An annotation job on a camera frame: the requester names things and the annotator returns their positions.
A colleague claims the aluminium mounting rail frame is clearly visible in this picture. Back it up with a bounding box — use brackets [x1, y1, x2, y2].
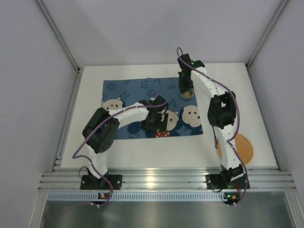
[38, 138, 296, 191]

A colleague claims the aluminium corner post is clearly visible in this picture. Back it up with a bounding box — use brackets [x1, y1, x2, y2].
[246, 0, 292, 69]
[35, 0, 80, 72]

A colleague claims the blue cartoon placemat cloth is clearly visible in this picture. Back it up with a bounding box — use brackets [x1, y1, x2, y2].
[101, 77, 203, 140]

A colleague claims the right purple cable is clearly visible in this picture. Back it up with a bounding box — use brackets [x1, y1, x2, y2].
[176, 47, 249, 205]

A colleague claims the left aluminium corner post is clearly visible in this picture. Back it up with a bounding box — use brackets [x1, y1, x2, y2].
[35, 0, 80, 72]

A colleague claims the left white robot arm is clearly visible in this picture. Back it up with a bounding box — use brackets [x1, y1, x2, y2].
[82, 95, 169, 180]

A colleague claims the purple cable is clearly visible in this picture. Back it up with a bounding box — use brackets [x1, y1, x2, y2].
[176, 47, 249, 205]
[72, 90, 170, 205]

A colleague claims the orange woven round coaster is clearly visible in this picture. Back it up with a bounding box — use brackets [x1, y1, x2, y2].
[217, 133, 254, 166]

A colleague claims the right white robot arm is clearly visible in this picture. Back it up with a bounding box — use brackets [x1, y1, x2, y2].
[178, 54, 244, 182]

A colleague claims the small beige ceramic cup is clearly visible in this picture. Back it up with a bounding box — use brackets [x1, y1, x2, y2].
[180, 89, 195, 100]

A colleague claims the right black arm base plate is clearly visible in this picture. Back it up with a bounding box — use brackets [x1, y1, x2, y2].
[206, 174, 250, 192]

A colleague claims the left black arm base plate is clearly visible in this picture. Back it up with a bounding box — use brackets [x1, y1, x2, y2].
[80, 175, 123, 190]

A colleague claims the perforated metal cable strip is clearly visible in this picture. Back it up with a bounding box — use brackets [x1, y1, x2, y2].
[47, 191, 238, 202]

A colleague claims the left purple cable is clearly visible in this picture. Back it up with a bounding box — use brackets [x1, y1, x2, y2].
[72, 90, 170, 205]

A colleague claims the right aluminium corner post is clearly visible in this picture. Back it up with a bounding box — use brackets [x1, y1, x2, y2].
[246, 0, 292, 69]

